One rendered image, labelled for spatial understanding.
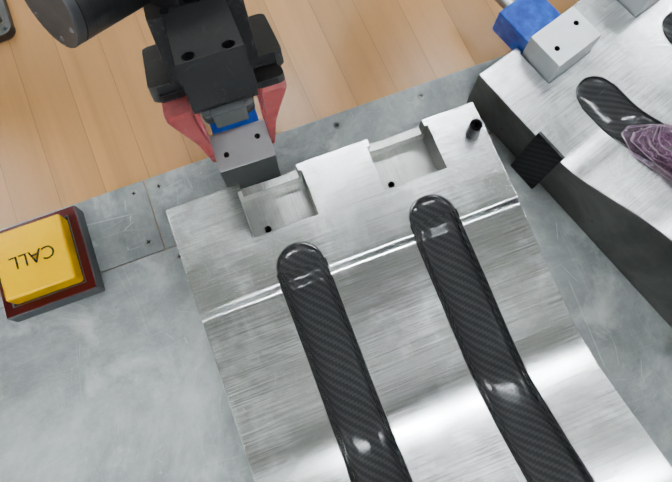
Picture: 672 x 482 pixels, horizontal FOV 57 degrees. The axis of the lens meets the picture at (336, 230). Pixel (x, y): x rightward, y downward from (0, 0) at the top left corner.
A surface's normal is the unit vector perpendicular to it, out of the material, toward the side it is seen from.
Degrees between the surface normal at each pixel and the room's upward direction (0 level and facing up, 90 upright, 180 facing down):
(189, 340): 0
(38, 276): 0
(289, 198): 0
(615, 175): 27
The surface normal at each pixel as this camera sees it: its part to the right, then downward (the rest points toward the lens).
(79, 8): 0.76, 0.40
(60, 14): -0.63, 0.63
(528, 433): -0.13, -0.65
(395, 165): 0.00, -0.25
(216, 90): 0.29, 0.66
